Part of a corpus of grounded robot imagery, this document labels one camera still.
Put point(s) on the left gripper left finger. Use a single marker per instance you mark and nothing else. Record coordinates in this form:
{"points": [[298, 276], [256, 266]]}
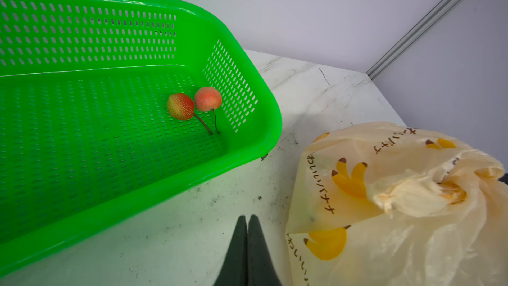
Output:
{"points": [[234, 268]]}

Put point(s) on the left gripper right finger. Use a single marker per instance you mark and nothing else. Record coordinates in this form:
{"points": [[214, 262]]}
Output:
{"points": [[260, 269]]}

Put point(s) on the cream banana print plastic bag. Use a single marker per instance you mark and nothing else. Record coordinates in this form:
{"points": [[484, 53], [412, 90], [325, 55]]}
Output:
{"points": [[383, 204]]}

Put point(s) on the green plastic basket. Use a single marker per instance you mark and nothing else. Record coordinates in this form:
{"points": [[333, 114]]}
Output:
{"points": [[86, 137]]}

